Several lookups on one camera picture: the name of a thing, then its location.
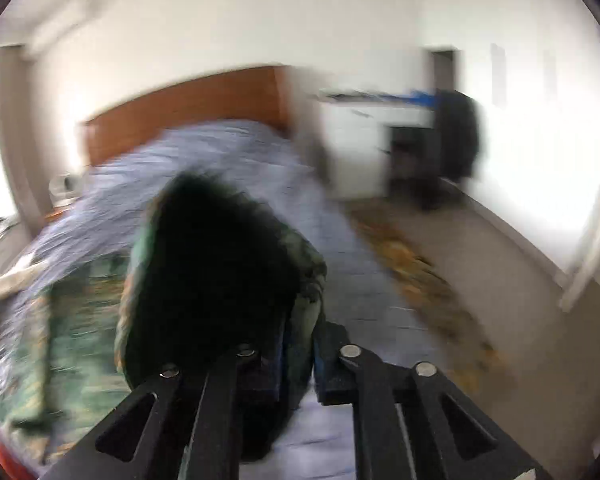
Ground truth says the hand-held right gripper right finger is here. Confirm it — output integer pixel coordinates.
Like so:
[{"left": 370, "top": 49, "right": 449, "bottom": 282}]
[{"left": 314, "top": 321, "right": 553, "bottom": 480}]

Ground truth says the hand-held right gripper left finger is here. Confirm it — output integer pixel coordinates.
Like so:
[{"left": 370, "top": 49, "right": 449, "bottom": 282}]
[{"left": 35, "top": 344, "right": 287, "bottom": 480}]

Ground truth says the green patterned large garment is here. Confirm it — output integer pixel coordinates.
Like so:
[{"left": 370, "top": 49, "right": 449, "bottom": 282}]
[{"left": 0, "top": 170, "right": 328, "bottom": 466}]

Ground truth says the patterned floor rug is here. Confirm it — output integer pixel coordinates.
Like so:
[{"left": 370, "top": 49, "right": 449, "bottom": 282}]
[{"left": 347, "top": 205, "right": 512, "bottom": 397}]

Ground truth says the white cabinet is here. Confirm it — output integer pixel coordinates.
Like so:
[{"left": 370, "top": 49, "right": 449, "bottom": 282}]
[{"left": 317, "top": 87, "right": 438, "bottom": 201}]

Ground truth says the bed with blue checked sheet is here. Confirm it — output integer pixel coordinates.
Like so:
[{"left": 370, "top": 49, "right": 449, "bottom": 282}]
[{"left": 0, "top": 119, "right": 451, "bottom": 480}]

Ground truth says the black chair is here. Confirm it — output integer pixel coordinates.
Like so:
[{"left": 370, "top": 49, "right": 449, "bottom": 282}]
[{"left": 387, "top": 125, "right": 451, "bottom": 211}]

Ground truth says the red object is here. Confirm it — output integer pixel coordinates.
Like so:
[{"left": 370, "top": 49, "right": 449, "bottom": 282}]
[{"left": 0, "top": 435, "right": 37, "bottom": 480}]

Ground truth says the cream fleece blanket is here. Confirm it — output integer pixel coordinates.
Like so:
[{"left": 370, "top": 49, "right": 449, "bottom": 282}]
[{"left": 0, "top": 255, "right": 46, "bottom": 313}]

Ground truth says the white bedside object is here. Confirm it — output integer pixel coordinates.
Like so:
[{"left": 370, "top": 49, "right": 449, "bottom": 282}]
[{"left": 49, "top": 173, "right": 85, "bottom": 207}]

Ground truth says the blue item on desk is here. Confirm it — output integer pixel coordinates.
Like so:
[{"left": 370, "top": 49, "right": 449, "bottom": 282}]
[{"left": 409, "top": 89, "right": 439, "bottom": 110}]

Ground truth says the wooden headboard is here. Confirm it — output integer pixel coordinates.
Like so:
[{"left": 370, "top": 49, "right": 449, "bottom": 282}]
[{"left": 82, "top": 65, "right": 293, "bottom": 168}]

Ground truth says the light curtain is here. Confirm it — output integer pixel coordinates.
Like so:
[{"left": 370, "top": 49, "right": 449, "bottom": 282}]
[{"left": 0, "top": 47, "right": 48, "bottom": 223}]

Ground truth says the white air conditioner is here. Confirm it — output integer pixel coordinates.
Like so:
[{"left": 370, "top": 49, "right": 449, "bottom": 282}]
[{"left": 27, "top": 0, "right": 107, "bottom": 52}]

